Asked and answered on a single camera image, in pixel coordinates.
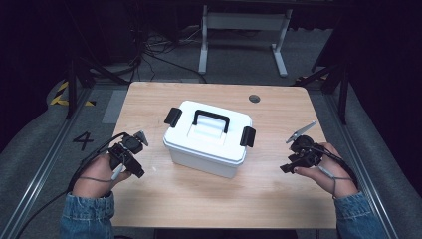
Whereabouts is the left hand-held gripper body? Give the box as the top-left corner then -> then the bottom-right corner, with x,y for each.
108,129 -> 149,171

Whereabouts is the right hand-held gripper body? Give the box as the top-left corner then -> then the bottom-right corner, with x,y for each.
285,120 -> 325,168

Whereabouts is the white storage box black handle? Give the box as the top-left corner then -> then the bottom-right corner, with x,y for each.
161,100 -> 258,180

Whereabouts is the person's right hand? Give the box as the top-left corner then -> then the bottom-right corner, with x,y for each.
293,141 -> 360,200

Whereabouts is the person's left hand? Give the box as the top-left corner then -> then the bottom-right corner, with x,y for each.
72,152 -> 132,199

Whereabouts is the black tripod stand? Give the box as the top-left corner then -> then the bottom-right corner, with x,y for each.
64,54 -> 131,120
293,62 -> 350,126

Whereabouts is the yellow black hazard tape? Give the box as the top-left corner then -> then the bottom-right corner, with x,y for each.
49,81 -> 98,108

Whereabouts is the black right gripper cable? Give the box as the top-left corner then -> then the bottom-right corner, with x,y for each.
310,142 -> 360,187

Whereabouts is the grey right wrist cord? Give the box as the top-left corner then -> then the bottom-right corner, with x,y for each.
317,164 -> 354,200

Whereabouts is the grey wrist cord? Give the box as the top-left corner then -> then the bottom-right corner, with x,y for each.
317,164 -> 354,200
79,163 -> 126,184

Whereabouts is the grey left wrist cord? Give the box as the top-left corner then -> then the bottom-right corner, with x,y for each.
79,163 -> 126,184

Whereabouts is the bundle of black floor cables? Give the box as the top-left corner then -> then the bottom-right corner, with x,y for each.
130,23 -> 208,85

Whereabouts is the white metal stand frame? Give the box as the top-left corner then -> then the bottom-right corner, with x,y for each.
197,4 -> 294,79

